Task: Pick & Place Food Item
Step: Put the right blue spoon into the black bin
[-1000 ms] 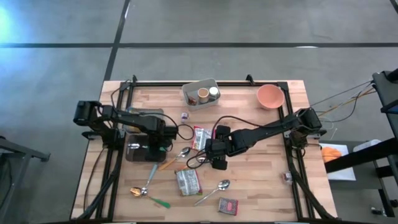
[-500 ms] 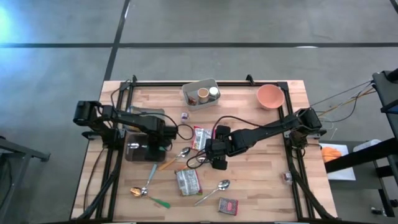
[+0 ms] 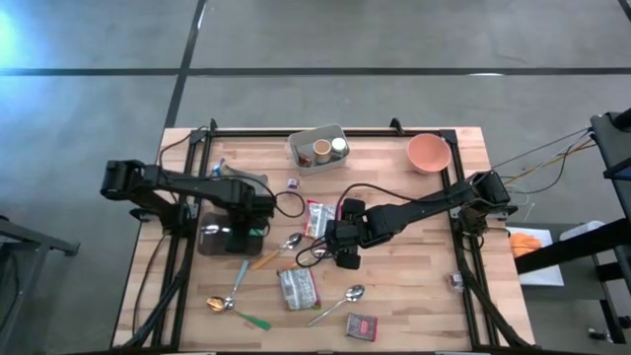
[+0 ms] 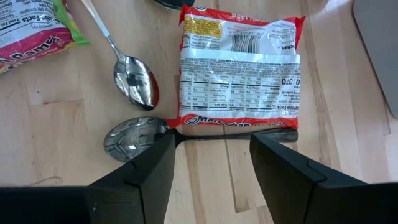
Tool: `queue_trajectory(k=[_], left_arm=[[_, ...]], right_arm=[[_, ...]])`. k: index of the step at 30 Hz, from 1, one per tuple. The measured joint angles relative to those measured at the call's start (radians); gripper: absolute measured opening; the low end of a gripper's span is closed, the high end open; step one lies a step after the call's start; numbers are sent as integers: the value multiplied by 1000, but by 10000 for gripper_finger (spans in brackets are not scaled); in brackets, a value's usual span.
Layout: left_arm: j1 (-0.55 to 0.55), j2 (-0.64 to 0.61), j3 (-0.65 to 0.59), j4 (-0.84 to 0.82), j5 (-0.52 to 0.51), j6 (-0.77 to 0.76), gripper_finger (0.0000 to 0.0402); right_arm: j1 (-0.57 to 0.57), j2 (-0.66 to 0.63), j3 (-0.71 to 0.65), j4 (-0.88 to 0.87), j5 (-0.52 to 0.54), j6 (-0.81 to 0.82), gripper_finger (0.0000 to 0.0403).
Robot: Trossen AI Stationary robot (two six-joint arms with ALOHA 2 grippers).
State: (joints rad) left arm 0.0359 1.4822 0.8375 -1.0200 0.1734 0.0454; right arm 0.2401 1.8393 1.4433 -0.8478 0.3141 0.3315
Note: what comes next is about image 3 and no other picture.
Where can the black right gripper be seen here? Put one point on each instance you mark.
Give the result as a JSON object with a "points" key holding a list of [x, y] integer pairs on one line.
{"points": [[355, 232]]}

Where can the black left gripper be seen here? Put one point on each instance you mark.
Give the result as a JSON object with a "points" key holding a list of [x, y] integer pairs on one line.
{"points": [[251, 209]]}

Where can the dark brown plastic tray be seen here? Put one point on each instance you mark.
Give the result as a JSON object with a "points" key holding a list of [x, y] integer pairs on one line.
{"points": [[212, 246]]}

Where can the dark brown spice jar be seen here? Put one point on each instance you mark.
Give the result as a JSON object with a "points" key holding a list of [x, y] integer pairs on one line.
{"points": [[304, 159]]}

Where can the spice jar with white lid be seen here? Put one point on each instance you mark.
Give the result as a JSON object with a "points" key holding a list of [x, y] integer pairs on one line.
{"points": [[338, 145]]}

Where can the spice jar with tan lid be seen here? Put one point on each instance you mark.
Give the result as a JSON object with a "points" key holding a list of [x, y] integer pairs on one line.
{"points": [[322, 148]]}

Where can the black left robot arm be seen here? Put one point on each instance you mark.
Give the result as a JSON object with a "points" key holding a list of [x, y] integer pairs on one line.
{"points": [[172, 185]]}

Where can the plain all-metal spoon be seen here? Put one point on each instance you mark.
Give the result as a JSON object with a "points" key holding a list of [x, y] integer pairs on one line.
{"points": [[354, 293]]}

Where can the white plastic storage bin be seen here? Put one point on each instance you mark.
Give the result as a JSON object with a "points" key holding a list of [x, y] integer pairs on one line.
{"points": [[246, 175], [318, 167]]}

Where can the silver snack bag red edge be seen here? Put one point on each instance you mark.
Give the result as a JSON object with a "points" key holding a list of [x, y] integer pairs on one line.
{"points": [[298, 288]]}

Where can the small glass jar red label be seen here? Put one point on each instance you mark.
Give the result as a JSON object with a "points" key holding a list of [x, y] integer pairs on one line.
{"points": [[293, 184]]}

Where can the red and gold tin box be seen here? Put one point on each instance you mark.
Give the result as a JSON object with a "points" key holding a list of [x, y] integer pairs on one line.
{"points": [[361, 326]]}

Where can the salmon pink bowl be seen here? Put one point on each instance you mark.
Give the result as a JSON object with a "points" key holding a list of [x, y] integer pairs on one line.
{"points": [[428, 153]]}

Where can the small glass jar orange label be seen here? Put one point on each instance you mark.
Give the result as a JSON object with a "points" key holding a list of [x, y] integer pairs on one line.
{"points": [[455, 281]]}

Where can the black table clamp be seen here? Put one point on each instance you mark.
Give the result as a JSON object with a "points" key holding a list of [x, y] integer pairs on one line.
{"points": [[395, 123], [213, 124]]}

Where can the orange fabric item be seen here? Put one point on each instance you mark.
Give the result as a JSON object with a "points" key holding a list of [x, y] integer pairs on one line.
{"points": [[524, 245]]}

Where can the white paper sheet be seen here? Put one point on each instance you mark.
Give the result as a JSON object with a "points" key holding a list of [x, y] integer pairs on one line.
{"points": [[542, 276]]}

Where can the grey metal stand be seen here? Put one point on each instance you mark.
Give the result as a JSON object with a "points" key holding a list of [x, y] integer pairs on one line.
{"points": [[29, 236]]}

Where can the black overhead beam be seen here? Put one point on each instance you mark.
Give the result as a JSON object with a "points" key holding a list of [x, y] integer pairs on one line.
{"points": [[567, 249]]}

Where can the white plastic container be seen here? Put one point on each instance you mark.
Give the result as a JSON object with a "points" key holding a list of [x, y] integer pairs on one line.
{"points": [[581, 230]]}

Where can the black desk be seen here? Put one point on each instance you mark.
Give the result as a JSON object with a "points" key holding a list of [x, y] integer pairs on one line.
{"points": [[613, 148]]}

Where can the silver metal bracket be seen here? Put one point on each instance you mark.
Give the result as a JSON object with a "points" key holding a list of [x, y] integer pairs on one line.
{"points": [[456, 213]]}

